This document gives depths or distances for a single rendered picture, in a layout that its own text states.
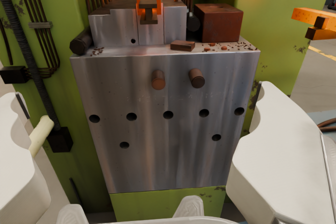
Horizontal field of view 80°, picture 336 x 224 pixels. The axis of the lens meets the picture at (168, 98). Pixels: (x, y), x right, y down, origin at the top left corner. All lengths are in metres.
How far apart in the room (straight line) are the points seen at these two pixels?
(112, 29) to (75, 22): 0.19
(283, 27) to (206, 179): 0.51
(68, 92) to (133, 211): 0.46
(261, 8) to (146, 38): 0.35
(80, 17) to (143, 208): 0.63
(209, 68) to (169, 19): 0.13
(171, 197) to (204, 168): 0.17
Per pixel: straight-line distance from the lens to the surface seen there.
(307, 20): 0.53
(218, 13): 0.47
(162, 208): 0.79
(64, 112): 0.78
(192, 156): 0.59
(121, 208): 0.78
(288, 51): 0.74
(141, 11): 0.43
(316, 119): 0.68
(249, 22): 0.65
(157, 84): 0.39
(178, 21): 0.45
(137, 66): 0.42
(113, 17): 0.45
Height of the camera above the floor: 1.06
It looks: 33 degrees down
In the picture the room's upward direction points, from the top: 1 degrees counter-clockwise
